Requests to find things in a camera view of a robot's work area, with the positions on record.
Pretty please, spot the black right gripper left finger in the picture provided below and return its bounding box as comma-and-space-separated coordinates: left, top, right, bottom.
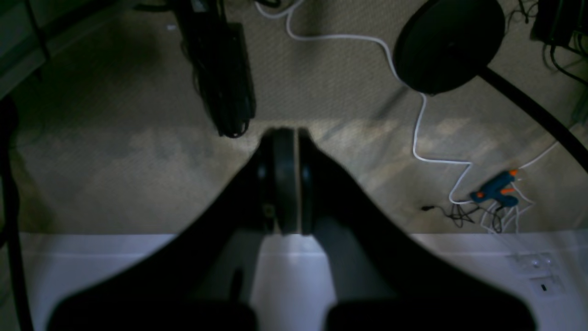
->
47, 128, 297, 331

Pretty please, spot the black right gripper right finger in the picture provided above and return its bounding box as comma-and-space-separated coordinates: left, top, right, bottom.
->
298, 129, 537, 331

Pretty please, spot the blue orange glue gun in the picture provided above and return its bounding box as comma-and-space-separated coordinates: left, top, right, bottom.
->
469, 169, 519, 208

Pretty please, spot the black round stand base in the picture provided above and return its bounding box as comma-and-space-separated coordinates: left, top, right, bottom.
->
393, 0, 505, 95

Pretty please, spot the white cable on floor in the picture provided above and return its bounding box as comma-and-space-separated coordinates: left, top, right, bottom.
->
255, 0, 559, 233

